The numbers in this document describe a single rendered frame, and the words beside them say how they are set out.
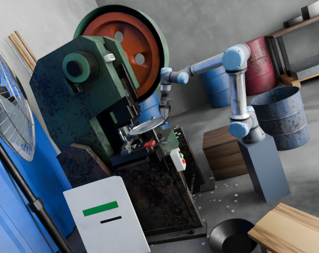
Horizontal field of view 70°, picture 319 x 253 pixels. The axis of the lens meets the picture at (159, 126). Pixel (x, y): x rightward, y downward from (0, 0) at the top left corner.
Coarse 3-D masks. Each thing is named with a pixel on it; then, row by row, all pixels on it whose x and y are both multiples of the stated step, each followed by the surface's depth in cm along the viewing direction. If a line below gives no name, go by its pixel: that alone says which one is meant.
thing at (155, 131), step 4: (168, 116) 170; (164, 120) 164; (168, 120) 163; (160, 124) 159; (156, 128) 171; (148, 132) 166; (152, 132) 165; (156, 132) 168; (148, 136) 167; (152, 136) 166; (156, 136) 166; (160, 136) 173; (156, 140) 167
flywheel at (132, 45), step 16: (112, 16) 180; (128, 16) 177; (96, 32) 190; (112, 32) 188; (128, 32) 185; (144, 32) 179; (128, 48) 189; (144, 48) 186; (160, 48) 187; (144, 64) 191; (160, 64) 188; (144, 80) 196
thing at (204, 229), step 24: (72, 144) 162; (72, 168) 166; (96, 168) 161; (120, 168) 159; (144, 168) 152; (144, 192) 160; (168, 192) 155; (144, 216) 168; (168, 216) 162; (192, 216) 157; (168, 240) 162
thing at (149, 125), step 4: (148, 120) 183; (152, 120) 180; (156, 120) 174; (160, 120) 168; (140, 124) 183; (144, 124) 178; (148, 124) 170; (152, 124) 165; (156, 124) 162; (136, 128) 179; (140, 128) 170; (144, 128) 165; (148, 128) 162; (152, 128) 156; (132, 132) 172; (136, 132) 166; (140, 132) 161; (144, 132) 156
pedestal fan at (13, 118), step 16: (0, 64) 78; (0, 80) 89; (16, 80) 89; (0, 96) 82; (16, 96) 116; (0, 112) 70; (16, 112) 82; (0, 128) 69; (16, 128) 77; (32, 128) 93; (0, 144) 91; (32, 144) 92; (0, 160) 92; (16, 176) 93; (32, 192) 97; (32, 208) 96; (48, 224) 99; (64, 240) 103
